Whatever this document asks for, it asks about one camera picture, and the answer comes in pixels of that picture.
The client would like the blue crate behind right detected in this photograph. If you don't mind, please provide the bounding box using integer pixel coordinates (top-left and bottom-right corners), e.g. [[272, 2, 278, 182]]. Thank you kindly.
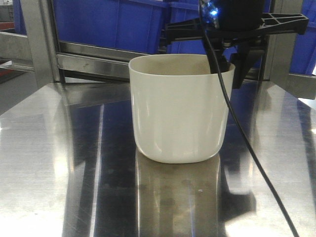
[[166, 0, 266, 54]]

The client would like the blue crate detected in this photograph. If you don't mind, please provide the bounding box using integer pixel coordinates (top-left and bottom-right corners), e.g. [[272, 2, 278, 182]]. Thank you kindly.
[[166, 0, 266, 54], [53, 0, 169, 54], [13, 0, 27, 35], [290, 0, 316, 76]]

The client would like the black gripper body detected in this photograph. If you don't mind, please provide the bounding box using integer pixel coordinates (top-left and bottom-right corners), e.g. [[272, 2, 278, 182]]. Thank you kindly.
[[165, 0, 309, 47]]

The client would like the steel shelf frame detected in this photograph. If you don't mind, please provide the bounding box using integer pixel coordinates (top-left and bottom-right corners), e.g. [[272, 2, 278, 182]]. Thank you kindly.
[[0, 0, 316, 100]]

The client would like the black cable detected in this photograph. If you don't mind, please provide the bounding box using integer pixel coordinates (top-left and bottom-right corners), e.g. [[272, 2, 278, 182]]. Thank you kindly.
[[198, 0, 300, 237]]

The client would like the blue crate far left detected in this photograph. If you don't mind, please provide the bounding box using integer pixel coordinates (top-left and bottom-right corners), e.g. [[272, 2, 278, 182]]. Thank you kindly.
[[13, 0, 27, 35]]

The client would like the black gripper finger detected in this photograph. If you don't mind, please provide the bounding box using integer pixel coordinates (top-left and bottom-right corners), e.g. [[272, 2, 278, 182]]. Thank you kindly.
[[209, 45, 235, 74], [231, 42, 265, 89]]

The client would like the blue crate far right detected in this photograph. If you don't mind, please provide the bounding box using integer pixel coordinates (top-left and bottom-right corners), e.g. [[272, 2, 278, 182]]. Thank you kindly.
[[290, 0, 316, 76]]

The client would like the white plastic bin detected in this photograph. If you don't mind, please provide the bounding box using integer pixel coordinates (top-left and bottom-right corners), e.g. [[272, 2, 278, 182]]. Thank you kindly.
[[128, 54, 235, 163]]

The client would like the blue crate behind left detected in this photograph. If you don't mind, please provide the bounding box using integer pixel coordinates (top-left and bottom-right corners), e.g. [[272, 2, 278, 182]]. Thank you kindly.
[[53, 0, 169, 54]]

